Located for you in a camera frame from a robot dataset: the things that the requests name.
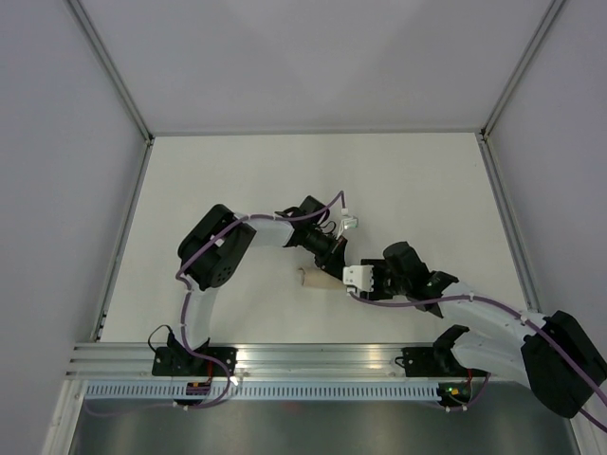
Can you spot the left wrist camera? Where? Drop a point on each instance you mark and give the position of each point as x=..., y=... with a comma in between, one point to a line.
x=347, y=222

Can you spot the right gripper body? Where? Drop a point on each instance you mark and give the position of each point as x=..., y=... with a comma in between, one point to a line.
x=386, y=285

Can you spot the left aluminium frame post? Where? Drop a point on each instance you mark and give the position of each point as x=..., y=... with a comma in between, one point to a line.
x=108, y=65

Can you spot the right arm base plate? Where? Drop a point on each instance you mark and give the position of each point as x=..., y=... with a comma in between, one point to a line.
x=421, y=361

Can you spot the left side aluminium rail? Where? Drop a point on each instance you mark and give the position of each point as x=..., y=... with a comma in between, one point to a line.
x=126, y=220

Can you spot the right side aluminium rail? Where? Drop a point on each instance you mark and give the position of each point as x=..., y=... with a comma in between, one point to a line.
x=533, y=295

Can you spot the right aluminium frame post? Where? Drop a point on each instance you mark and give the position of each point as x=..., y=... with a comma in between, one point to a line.
x=531, y=50

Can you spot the beige cloth napkin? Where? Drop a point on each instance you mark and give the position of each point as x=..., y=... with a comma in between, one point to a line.
x=317, y=279

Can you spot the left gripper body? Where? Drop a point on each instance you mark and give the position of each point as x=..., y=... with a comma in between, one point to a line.
x=324, y=248

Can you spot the aluminium front rail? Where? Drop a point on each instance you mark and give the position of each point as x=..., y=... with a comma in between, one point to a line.
x=259, y=362

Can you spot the white slotted cable duct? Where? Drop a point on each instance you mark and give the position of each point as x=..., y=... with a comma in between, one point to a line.
x=294, y=391

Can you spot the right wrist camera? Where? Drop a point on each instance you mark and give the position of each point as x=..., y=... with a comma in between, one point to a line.
x=358, y=278

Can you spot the aluminium rail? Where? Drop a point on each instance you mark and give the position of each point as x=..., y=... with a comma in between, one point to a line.
x=259, y=362
x=126, y=220
x=533, y=295

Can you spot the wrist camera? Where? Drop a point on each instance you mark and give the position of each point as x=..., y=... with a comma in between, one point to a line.
x=358, y=278
x=347, y=222

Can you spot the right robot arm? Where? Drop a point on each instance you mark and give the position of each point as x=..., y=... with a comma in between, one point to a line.
x=550, y=355

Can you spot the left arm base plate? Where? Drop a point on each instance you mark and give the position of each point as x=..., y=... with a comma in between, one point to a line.
x=177, y=362

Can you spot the aluminium frame post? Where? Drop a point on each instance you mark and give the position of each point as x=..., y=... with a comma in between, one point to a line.
x=531, y=50
x=108, y=65

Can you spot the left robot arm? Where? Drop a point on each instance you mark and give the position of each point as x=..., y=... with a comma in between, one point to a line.
x=211, y=253

